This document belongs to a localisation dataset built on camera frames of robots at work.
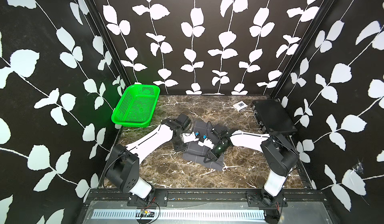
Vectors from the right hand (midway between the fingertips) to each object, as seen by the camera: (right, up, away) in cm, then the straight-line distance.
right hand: (205, 158), depth 84 cm
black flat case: (+54, +22, +27) cm, 64 cm away
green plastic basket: (-53, +30, +31) cm, 69 cm away
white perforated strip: (-13, -23, -13) cm, 29 cm away
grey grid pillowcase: (-5, +2, +5) cm, 7 cm away
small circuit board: (-29, -22, -13) cm, 39 cm away
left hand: (-13, +9, +1) cm, 16 cm away
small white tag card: (+29, +31, +30) cm, 52 cm away
